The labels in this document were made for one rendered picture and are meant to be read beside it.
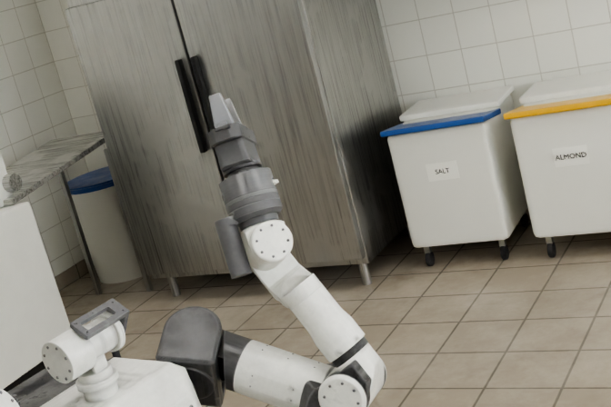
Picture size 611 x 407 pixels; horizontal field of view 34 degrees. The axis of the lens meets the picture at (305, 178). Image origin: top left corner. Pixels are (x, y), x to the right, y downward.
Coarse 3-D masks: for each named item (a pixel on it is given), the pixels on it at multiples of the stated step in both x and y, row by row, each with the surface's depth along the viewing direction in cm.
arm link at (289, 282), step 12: (288, 264) 166; (264, 276) 165; (276, 276) 165; (288, 276) 165; (300, 276) 164; (312, 276) 160; (276, 288) 164; (288, 288) 164; (300, 288) 158; (312, 288) 159; (276, 300) 165; (288, 300) 159; (300, 300) 158
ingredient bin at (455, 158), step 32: (448, 96) 549; (480, 96) 528; (416, 128) 497; (448, 128) 494; (480, 128) 487; (416, 160) 506; (448, 160) 499; (480, 160) 492; (512, 160) 521; (416, 192) 511; (448, 192) 504; (480, 192) 497; (512, 192) 514; (416, 224) 517; (448, 224) 510; (480, 224) 503; (512, 224) 507
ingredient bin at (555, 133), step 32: (544, 96) 495; (576, 96) 485; (608, 96) 460; (512, 128) 479; (544, 128) 472; (576, 128) 465; (608, 128) 459; (544, 160) 477; (576, 160) 470; (608, 160) 463; (544, 192) 482; (576, 192) 475; (608, 192) 468; (544, 224) 487; (576, 224) 480; (608, 224) 473
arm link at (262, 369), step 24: (240, 360) 163; (264, 360) 163; (288, 360) 163; (312, 360) 164; (240, 384) 163; (264, 384) 162; (288, 384) 160; (312, 384) 159; (336, 384) 155; (360, 384) 154
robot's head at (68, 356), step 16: (96, 320) 151; (64, 336) 146; (80, 336) 146; (96, 336) 148; (112, 336) 150; (48, 352) 146; (64, 352) 143; (80, 352) 145; (96, 352) 148; (48, 368) 147; (64, 368) 145; (80, 368) 145; (96, 368) 148; (112, 368) 151; (80, 384) 149; (96, 384) 148
